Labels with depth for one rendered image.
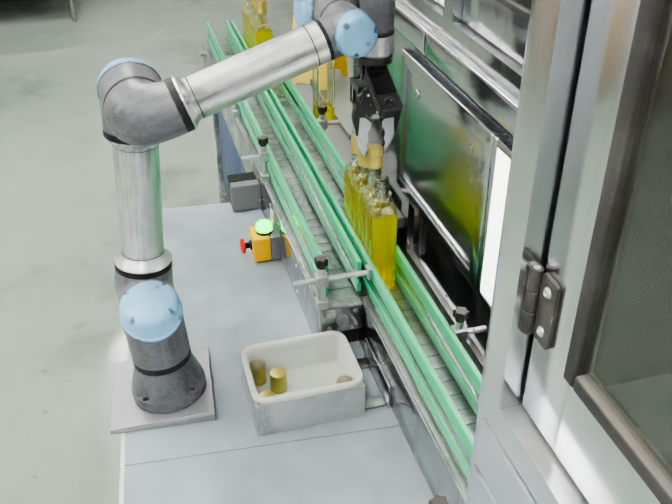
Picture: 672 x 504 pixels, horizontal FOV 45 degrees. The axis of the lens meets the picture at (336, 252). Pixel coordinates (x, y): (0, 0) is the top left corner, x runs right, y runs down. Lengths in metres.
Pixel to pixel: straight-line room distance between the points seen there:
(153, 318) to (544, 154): 1.09
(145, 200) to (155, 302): 0.20
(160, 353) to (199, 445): 0.19
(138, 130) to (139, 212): 0.24
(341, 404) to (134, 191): 0.58
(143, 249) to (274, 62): 0.48
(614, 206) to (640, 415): 0.14
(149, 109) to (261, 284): 0.76
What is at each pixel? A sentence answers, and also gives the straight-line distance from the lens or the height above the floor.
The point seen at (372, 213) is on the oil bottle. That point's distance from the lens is 1.66.
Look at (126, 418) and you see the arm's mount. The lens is 1.68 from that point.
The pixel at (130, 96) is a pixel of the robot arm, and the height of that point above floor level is 1.40.
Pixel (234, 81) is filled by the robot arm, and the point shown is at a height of 1.42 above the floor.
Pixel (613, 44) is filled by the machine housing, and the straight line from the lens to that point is 0.52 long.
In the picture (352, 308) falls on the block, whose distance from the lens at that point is 1.72.
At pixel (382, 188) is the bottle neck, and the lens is 1.65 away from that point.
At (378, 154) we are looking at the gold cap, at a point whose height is 1.18.
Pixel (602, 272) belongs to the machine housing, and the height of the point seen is 1.61.
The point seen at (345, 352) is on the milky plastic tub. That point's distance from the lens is 1.67.
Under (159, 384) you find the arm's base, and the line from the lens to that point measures 1.64.
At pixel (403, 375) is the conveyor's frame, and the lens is 1.55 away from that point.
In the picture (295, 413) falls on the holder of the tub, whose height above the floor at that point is 0.79.
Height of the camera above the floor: 1.91
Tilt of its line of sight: 33 degrees down
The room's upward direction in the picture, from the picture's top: straight up
